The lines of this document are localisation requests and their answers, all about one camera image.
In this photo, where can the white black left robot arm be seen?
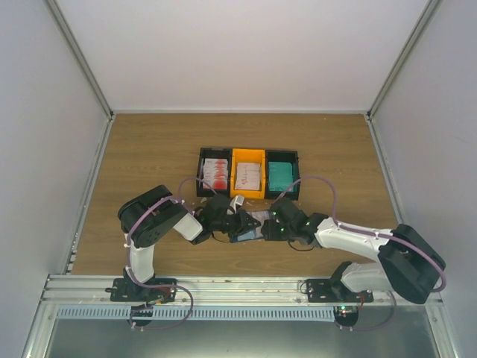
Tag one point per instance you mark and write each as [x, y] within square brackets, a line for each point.
[147, 218]

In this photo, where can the aluminium corner post left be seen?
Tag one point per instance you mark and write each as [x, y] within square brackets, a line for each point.
[73, 45]

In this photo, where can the blue card holder wallet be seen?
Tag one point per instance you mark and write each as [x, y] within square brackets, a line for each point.
[253, 231]

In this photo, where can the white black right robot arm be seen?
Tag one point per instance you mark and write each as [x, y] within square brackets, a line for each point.
[400, 260]

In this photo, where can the black left card bin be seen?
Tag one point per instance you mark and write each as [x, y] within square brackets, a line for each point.
[203, 189]

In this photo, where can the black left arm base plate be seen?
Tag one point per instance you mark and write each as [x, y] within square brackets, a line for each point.
[125, 290]

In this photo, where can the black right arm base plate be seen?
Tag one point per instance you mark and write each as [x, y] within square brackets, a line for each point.
[321, 291]

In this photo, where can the red white card stack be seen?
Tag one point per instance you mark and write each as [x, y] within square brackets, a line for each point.
[215, 173]

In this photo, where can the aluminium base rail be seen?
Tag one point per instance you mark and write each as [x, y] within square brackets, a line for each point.
[205, 291]

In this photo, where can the teal card stack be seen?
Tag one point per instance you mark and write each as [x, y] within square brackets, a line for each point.
[280, 175]

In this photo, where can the aluminium corner post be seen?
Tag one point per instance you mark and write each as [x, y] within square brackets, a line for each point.
[410, 44]
[73, 45]

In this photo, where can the black right card bin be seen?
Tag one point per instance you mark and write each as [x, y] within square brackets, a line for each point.
[280, 156]

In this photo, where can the black card bin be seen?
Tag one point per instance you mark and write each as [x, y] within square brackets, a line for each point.
[280, 156]
[203, 189]

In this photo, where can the aluminium corner post right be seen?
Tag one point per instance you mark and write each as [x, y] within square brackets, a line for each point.
[410, 44]

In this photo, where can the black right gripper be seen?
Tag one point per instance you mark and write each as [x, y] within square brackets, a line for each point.
[270, 233]

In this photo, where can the yellow middle card bin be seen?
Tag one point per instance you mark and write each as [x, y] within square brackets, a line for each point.
[251, 156]

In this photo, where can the grey slotted cable duct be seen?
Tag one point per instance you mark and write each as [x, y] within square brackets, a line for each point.
[207, 313]

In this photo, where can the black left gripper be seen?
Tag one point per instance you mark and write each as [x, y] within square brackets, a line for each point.
[244, 218]

